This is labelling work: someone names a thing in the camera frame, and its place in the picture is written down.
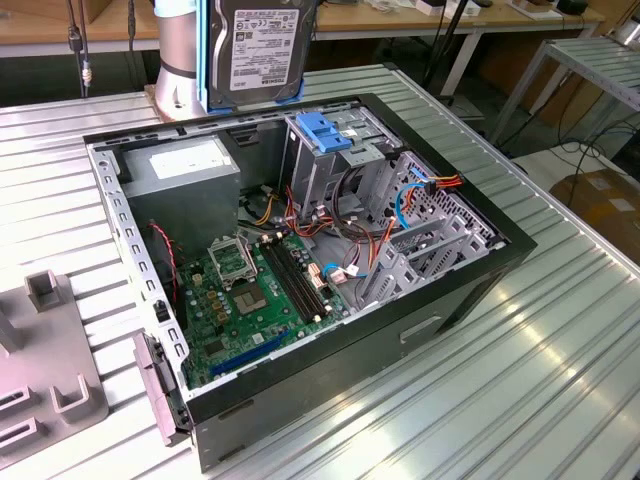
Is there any red yellow power wire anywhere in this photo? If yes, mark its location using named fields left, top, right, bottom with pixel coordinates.
left=423, top=172, right=464, bottom=199

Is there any hard disk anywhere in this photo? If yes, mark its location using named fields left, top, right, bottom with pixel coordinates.
left=196, top=0, right=320, bottom=117

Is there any grey metal disk bay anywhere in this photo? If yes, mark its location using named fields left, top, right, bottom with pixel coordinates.
left=355, top=149, right=504, bottom=310

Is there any black RAM slot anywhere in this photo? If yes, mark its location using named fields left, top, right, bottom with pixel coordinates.
left=273, top=235, right=335, bottom=317
left=260, top=240, right=324, bottom=325

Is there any grey metal drive cage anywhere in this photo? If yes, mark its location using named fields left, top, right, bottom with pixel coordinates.
left=279, top=99, right=401, bottom=221

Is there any CPU socket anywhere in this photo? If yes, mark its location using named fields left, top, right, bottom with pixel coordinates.
left=227, top=282, right=275, bottom=319

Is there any blue plastic cage latch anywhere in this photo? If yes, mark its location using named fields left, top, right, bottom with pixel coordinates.
left=295, top=113, right=354, bottom=155

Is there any green motherboard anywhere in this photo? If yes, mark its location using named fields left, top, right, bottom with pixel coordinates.
left=174, top=232, right=351, bottom=391

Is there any blue expansion slot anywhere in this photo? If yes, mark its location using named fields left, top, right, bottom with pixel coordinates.
left=208, top=327, right=294, bottom=380

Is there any black open PC case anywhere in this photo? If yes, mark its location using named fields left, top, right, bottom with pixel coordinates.
left=82, top=92, right=539, bottom=474

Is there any grey power supply box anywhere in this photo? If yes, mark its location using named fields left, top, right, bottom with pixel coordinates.
left=119, top=134, right=242, bottom=256

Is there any black case fan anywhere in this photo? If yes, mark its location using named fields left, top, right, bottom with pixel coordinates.
left=144, top=222, right=189, bottom=329

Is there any small white box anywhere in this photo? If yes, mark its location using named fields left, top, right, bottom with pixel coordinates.
left=417, top=0, right=469, bottom=16

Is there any brown cardboard box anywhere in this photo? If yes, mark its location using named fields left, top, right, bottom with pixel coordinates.
left=549, top=168, right=640, bottom=266

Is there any grey parts rack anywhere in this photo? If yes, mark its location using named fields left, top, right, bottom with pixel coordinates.
left=0, top=269, right=110, bottom=457

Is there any brown wooden block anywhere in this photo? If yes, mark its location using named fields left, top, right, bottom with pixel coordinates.
left=513, top=0, right=561, bottom=20

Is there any metal slat side table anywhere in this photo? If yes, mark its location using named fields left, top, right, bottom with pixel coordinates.
left=491, top=35, right=640, bottom=146

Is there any multicolour power wire bundle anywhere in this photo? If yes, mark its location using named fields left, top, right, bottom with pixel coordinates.
left=283, top=185, right=351, bottom=242

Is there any thick black cable bundle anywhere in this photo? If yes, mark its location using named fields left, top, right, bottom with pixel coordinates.
left=334, top=164, right=396, bottom=236

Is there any yellow black wire bundle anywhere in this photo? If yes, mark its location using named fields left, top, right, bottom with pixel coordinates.
left=252, top=192, right=279, bottom=226

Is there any blue flat data wire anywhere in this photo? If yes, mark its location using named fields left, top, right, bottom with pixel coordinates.
left=322, top=180, right=434, bottom=284

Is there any metal socket cover frame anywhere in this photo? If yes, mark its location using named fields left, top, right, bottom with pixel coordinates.
left=207, top=233, right=257, bottom=289

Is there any red black twisted wire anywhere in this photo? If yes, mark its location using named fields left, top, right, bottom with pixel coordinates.
left=148, top=222, right=179, bottom=304

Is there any grey plastic case handle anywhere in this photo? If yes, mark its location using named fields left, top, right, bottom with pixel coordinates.
left=132, top=331, right=194, bottom=447

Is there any black hanging cable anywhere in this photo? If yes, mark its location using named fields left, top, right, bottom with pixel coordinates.
left=66, top=0, right=95, bottom=100

